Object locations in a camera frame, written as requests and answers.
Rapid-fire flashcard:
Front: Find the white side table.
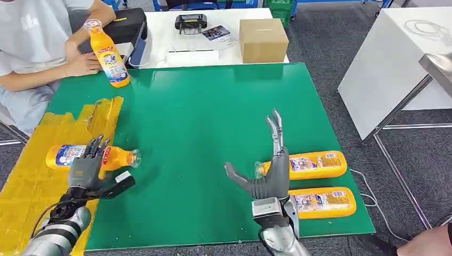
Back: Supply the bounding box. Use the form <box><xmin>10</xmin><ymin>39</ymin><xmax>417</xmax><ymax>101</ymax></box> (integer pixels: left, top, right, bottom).
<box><xmin>337</xmin><ymin>6</ymin><xmax>452</xmax><ymax>142</ymax></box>

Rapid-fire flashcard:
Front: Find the orange drink bottle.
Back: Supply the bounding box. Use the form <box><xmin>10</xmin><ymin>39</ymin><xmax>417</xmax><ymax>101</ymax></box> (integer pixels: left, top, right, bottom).
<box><xmin>83</xmin><ymin>19</ymin><xmax>131</xmax><ymax>89</ymax></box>
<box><xmin>287</xmin><ymin>186</ymin><xmax>358</xmax><ymax>220</ymax></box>
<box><xmin>254</xmin><ymin>150</ymin><xmax>348</xmax><ymax>181</ymax></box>
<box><xmin>45</xmin><ymin>143</ymin><xmax>142</xmax><ymax>173</ymax></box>

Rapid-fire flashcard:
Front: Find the brown cardboard box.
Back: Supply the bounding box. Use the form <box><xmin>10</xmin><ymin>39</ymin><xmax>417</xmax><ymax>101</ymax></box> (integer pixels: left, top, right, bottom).
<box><xmin>239</xmin><ymin>18</ymin><xmax>290</xmax><ymax>65</ymax></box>

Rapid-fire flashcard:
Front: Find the person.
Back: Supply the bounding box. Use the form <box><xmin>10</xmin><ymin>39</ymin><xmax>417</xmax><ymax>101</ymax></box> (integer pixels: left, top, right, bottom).
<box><xmin>0</xmin><ymin>0</ymin><xmax>118</xmax><ymax>138</ymax></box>

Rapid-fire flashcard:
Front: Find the white desk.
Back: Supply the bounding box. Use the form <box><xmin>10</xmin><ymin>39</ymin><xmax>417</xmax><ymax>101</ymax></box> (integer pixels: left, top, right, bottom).
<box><xmin>115</xmin><ymin>7</ymin><xmax>290</xmax><ymax>69</ymax></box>

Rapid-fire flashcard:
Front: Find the black robot foot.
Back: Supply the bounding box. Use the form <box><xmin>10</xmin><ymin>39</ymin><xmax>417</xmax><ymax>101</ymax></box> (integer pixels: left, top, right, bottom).
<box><xmin>352</xmin><ymin>234</ymin><xmax>400</xmax><ymax>256</ymax></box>

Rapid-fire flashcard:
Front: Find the white floor cable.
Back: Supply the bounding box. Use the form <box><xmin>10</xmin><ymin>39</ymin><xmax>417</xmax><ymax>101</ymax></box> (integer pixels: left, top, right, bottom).
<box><xmin>349</xmin><ymin>167</ymin><xmax>411</xmax><ymax>242</ymax></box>

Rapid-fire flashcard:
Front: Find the flat white box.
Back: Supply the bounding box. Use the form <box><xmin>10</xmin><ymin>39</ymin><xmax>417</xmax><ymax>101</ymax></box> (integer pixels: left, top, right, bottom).
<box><xmin>165</xmin><ymin>49</ymin><xmax>220</xmax><ymax>67</ymax></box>

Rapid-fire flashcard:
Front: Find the black handheld controller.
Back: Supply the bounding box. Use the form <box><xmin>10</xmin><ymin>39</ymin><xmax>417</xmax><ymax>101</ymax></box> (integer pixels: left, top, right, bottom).
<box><xmin>174</xmin><ymin>13</ymin><xmax>208</xmax><ymax>36</ymax></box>

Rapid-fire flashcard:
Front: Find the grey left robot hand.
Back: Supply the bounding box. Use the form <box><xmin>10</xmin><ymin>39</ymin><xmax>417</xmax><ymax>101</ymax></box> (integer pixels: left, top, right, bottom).
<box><xmin>67</xmin><ymin>134</ymin><xmax>111</xmax><ymax>192</ymax></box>

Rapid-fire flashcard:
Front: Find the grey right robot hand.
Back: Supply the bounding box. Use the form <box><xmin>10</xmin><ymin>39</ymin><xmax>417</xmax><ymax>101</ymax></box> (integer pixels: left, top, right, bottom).
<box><xmin>223</xmin><ymin>108</ymin><xmax>291</xmax><ymax>201</ymax></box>

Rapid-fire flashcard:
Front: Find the blue flat bag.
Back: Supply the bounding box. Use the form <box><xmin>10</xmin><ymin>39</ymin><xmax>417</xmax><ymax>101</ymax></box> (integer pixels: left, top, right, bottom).
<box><xmin>127</xmin><ymin>22</ymin><xmax>148</xmax><ymax>68</ymax></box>

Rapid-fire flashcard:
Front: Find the green plastic crate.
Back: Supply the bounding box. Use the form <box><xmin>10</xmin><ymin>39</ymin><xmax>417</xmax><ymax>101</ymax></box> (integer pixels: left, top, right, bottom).
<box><xmin>264</xmin><ymin>0</ymin><xmax>294</xmax><ymax>28</ymax></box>

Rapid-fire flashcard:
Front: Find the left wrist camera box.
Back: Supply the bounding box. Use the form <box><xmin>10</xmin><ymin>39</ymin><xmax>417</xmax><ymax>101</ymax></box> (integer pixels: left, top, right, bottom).
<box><xmin>98</xmin><ymin>171</ymin><xmax>136</xmax><ymax>200</ymax></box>

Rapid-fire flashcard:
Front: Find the coiled white cable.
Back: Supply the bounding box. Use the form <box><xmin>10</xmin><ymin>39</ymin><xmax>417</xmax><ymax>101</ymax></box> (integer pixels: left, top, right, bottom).
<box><xmin>403</xmin><ymin>18</ymin><xmax>450</xmax><ymax>39</ymax></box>

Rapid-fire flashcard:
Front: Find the black carrying case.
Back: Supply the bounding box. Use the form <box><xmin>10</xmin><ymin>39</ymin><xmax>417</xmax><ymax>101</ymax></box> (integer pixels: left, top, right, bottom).
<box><xmin>77</xmin><ymin>7</ymin><xmax>148</xmax><ymax>54</ymax></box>

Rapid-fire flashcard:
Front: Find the dark printed photo card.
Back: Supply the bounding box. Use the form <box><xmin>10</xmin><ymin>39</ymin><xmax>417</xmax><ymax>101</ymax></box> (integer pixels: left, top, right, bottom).
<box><xmin>201</xmin><ymin>25</ymin><xmax>232</xmax><ymax>42</ymax></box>

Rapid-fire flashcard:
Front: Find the green table mat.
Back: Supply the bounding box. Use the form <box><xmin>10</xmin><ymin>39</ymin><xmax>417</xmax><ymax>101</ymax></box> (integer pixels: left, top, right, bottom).
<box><xmin>46</xmin><ymin>62</ymin><xmax>376</xmax><ymax>252</ymax></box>

